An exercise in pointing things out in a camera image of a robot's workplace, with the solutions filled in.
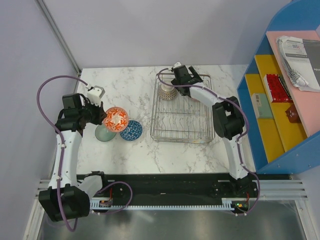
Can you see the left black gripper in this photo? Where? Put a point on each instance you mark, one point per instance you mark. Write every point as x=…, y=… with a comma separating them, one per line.
x=101, y=113

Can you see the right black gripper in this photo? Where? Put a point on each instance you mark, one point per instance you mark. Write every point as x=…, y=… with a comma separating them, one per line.
x=194, y=73

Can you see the orange floral bowl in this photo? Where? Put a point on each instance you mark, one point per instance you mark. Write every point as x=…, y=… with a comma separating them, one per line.
x=117, y=119

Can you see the brown square pattern bowl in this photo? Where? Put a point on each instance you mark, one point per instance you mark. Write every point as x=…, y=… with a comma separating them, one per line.
x=166, y=92

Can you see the metal wire dish rack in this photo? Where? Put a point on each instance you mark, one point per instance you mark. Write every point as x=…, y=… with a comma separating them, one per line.
x=179, y=119

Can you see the blue triangle pattern bowl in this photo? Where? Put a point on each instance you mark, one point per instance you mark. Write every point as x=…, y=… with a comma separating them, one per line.
x=133, y=131

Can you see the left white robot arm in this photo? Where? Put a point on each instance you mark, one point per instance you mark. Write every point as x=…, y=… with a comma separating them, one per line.
x=66, y=198

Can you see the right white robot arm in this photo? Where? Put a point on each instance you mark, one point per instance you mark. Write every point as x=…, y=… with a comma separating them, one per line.
x=228, y=120

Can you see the pale green ribbed bowl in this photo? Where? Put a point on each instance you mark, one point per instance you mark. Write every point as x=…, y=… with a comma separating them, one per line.
x=103, y=134

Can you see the pale green box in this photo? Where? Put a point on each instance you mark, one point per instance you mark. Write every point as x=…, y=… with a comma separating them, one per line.
x=261, y=106

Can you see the red patterned box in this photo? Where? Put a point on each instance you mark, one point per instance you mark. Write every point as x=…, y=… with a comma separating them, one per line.
x=277, y=89

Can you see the blue wooden shelf unit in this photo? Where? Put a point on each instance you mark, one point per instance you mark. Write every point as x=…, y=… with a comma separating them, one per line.
x=278, y=146

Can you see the brown small toy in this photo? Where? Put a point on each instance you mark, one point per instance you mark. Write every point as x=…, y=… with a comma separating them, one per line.
x=292, y=114

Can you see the spiral bound booklet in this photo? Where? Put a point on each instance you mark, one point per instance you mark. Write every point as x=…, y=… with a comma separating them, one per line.
x=301, y=61

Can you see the aluminium corner profile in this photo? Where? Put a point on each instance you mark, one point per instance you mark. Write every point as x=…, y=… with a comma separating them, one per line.
x=57, y=33

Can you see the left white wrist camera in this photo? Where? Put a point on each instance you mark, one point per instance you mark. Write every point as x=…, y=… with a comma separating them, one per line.
x=95, y=94

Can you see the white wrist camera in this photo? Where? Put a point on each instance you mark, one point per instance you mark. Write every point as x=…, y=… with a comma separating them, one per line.
x=95, y=94
x=176, y=65

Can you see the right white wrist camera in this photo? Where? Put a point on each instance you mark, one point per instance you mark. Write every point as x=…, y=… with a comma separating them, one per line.
x=176, y=65

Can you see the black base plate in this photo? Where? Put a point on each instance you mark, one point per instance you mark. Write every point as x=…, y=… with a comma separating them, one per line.
x=110, y=180

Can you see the white cable duct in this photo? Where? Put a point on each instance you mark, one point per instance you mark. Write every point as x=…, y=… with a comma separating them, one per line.
x=103, y=204

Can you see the aluminium rail frame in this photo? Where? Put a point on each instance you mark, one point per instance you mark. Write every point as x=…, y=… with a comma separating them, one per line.
x=287, y=192

